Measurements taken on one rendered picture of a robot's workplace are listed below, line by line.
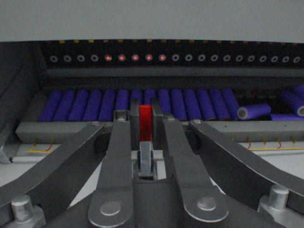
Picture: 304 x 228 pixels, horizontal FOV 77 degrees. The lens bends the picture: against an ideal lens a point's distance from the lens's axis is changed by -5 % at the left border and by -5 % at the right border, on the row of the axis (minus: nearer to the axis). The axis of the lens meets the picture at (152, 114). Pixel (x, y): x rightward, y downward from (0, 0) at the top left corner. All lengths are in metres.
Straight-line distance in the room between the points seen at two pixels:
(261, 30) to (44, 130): 0.25
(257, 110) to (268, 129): 0.03
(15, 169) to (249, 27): 0.28
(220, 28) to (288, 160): 0.20
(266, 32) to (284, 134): 0.16
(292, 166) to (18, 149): 0.34
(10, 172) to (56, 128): 0.07
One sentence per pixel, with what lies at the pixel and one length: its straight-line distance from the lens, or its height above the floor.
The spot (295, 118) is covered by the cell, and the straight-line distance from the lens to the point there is 0.34.
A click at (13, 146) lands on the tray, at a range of 0.29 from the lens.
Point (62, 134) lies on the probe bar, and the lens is 0.26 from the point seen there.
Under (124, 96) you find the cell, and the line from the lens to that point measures 0.30.
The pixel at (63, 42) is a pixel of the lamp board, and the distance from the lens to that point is 0.32.
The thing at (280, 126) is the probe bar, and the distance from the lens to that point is 0.30.
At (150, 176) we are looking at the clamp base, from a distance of 0.23.
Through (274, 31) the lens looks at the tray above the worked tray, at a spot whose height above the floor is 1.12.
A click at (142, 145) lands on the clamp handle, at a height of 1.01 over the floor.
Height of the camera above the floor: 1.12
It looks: 25 degrees down
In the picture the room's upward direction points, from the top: 1 degrees clockwise
